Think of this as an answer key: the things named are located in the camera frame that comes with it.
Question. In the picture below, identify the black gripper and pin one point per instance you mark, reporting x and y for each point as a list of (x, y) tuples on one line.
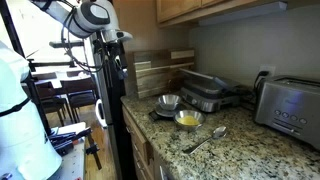
[(116, 55)]

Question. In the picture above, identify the silver spoon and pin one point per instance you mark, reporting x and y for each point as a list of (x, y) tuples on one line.
[(219, 132)]

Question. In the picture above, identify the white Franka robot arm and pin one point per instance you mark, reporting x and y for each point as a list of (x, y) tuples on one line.
[(20, 140)]

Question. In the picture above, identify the empty steel bowl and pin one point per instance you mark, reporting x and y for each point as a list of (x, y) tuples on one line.
[(169, 101)]

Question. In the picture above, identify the yellow grain contents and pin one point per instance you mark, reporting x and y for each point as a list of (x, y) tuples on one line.
[(188, 120)]

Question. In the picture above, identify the steel bowl holding yellow grain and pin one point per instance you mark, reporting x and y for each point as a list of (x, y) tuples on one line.
[(199, 116)]

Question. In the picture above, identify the wooden cutting board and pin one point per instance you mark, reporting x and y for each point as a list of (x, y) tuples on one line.
[(153, 73)]

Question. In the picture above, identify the dark dining table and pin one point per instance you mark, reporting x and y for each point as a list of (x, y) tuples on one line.
[(75, 83)]

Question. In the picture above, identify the dark wooden chair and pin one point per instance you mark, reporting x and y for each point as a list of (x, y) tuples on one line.
[(80, 96), (50, 100)]

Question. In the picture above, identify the dark tall refrigerator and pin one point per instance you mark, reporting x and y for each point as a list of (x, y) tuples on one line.
[(115, 116)]

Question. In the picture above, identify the black kitchen scale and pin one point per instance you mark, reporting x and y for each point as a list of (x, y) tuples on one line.
[(162, 113)]

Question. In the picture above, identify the wooden base cabinet drawers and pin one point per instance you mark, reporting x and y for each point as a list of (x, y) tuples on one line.
[(138, 140)]

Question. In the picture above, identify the black clamp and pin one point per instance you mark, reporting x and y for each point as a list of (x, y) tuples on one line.
[(94, 150)]

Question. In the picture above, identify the black tool bundle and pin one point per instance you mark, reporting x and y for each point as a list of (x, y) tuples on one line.
[(66, 141)]

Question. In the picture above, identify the white robot cart top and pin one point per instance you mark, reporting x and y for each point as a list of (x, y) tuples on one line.
[(71, 163)]

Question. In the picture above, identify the stainless steel toaster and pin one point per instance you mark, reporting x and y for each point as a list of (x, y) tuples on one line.
[(290, 106)]

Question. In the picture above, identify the black camera stand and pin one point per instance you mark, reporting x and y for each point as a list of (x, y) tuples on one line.
[(66, 44)]

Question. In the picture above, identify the white wall outlet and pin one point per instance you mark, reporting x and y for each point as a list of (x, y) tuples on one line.
[(271, 69)]

